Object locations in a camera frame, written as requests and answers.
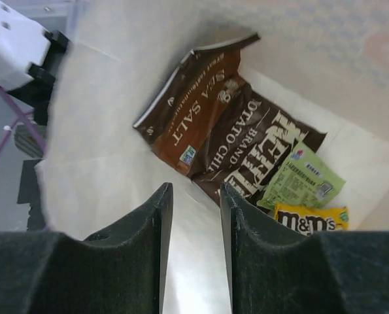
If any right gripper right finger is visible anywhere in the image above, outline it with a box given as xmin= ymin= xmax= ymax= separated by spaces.
xmin=220 ymin=184 xmax=389 ymax=313

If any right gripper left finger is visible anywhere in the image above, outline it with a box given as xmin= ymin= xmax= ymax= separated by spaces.
xmin=0 ymin=183 xmax=173 ymax=313

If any brown sea salt chips bag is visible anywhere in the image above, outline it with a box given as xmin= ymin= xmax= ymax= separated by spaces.
xmin=134 ymin=33 xmax=325 ymax=202

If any blue checkered paper bag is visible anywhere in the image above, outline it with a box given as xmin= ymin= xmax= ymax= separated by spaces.
xmin=39 ymin=1 xmax=389 ymax=313

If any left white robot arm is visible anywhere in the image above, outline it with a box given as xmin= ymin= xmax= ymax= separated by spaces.
xmin=0 ymin=1 xmax=70 ymax=126

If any yellow M&M's packet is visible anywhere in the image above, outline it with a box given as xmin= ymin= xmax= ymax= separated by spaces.
xmin=274 ymin=202 xmax=349 ymax=236

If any light green snack packet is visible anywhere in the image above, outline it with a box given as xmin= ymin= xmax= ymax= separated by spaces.
xmin=257 ymin=142 xmax=345 ymax=210

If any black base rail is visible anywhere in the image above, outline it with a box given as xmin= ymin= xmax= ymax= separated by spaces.
xmin=12 ymin=124 xmax=51 ymax=232

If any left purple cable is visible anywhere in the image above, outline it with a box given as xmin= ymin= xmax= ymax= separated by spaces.
xmin=0 ymin=75 xmax=48 ymax=232

